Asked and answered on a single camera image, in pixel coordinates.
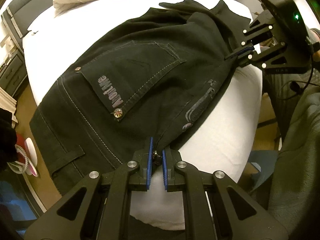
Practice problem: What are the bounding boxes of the items on nightstand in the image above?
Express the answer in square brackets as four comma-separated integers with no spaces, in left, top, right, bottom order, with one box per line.
[0,34,16,66]

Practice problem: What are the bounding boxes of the red white slippers bag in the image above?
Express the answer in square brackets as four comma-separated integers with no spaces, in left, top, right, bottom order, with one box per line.
[8,134,39,177]

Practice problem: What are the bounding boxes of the black denim pants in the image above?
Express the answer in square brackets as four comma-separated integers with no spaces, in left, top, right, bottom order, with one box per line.
[30,0,250,194]

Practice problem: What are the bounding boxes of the black hanging garment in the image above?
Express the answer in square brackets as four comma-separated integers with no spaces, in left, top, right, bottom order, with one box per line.
[0,108,18,172]

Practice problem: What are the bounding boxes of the cream curtain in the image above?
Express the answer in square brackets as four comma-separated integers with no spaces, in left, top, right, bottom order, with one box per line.
[0,88,18,124]

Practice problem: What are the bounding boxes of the grey upholstered headboard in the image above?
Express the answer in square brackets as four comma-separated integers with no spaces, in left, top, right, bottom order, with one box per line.
[1,0,67,38]

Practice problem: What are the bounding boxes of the grey bedside nightstand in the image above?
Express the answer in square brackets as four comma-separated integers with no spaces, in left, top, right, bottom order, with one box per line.
[1,49,28,97]

